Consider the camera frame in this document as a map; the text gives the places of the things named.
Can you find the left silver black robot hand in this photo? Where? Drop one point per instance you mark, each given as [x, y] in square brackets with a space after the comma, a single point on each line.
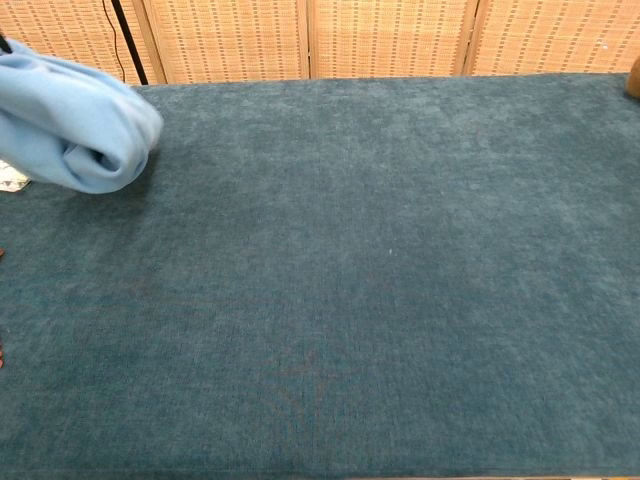
[5, 44]

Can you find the light blue fleece pants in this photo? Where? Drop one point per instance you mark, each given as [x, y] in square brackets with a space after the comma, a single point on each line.
[65, 120]

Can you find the black tripod stand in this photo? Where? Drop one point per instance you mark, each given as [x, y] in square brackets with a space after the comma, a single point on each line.
[131, 45]

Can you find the bagged white printed garment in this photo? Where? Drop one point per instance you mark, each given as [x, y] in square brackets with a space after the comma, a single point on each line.
[10, 180]

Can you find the woven bamboo folding screen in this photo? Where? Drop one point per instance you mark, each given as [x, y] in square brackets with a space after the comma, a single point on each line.
[390, 40]

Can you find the teal carpet table cover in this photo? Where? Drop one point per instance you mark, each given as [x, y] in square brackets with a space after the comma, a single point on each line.
[350, 300]

